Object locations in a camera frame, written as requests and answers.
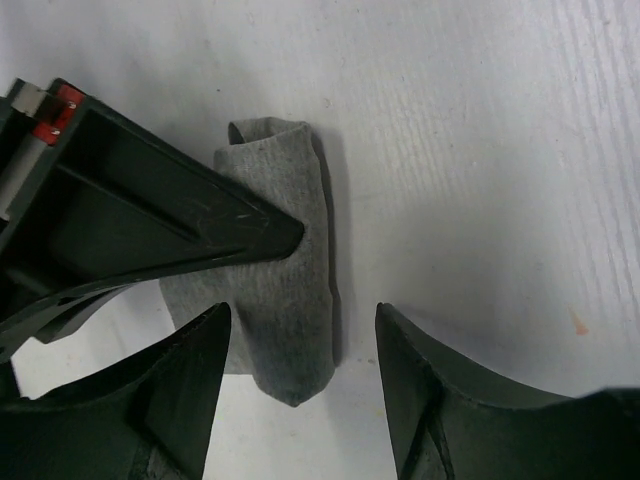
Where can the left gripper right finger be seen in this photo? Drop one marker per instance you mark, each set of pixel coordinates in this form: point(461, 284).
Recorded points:
point(452, 418)

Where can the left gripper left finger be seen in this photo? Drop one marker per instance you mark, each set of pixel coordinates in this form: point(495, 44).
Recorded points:
point(148, 416)

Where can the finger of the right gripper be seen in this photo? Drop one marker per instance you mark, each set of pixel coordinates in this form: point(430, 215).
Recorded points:
point(111, 205)

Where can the grey and cream underwear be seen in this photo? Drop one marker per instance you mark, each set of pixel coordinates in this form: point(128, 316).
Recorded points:
point(283, 312)

